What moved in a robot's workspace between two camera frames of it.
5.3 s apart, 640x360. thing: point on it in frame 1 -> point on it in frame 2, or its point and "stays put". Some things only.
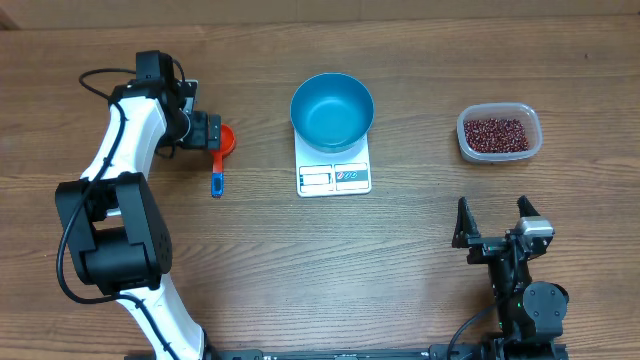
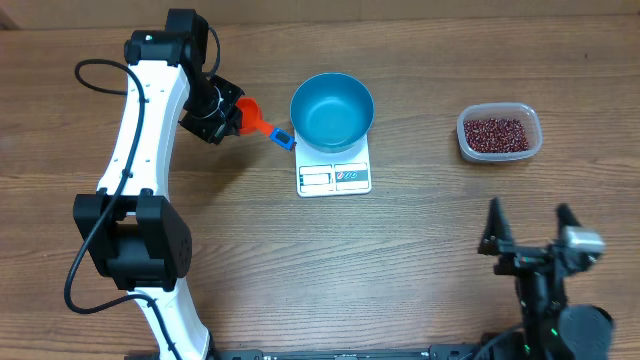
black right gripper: (484, 247) -> (517, 258)
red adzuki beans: (495, 135) stays put
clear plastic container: (499, 132) stays put
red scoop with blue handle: (228, 142) -> (252, 121)
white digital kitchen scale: (332, 173) stays put
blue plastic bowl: (332, 112) stays put
